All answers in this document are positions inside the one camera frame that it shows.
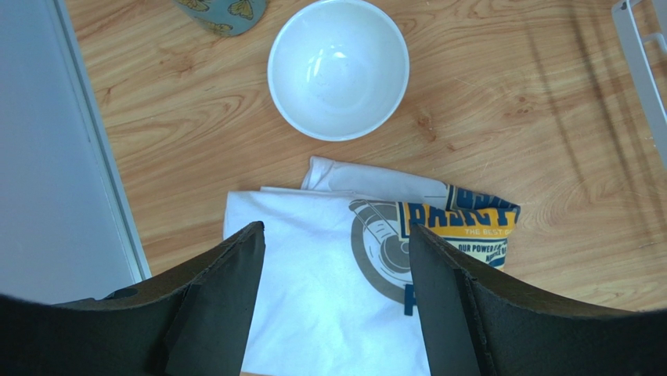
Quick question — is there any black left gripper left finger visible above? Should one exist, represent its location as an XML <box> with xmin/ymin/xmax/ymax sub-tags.
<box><xmin>1</xmin><ymin>222</ymin><xmax>265</xmax><ymax>375</ymax></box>

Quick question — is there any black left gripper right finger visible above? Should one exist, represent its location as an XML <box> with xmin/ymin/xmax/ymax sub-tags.
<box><xmin>409</xmin><ymin>225</ymin><xmax>666</xmax><ymax>375</ymax></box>

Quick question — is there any orange ceramic bowl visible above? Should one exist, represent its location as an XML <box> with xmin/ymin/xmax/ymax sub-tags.
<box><xmin>267</xmin><ymin>1</ymin><xmax>410</xmax><ymax>142</ymax></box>

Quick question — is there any blue butterfly ceramic mug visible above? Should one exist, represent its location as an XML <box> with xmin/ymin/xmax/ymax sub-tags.
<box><xmin>173</xmin><ymin>0</ymin><xmax>269</xmax><ymax>37</ymax></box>

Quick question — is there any white printed t-shirt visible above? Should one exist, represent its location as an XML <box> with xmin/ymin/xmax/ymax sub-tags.
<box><xmin>223</xmin><ymin>157</ymin><xmax>521</xmax><ymax>375</ymax></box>

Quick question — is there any white wire dish rack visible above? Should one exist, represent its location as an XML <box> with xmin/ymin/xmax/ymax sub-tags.
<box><xmin>611</xmin><ymin>1</ymin><xmax>666</xmax><ymax>165</ymax></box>

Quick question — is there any left aluminium frame post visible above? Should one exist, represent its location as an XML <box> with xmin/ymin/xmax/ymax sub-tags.
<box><xmin>45</xmin><ymin>1</ymin><xmax>152</xmax><ymax>283</ymax></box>

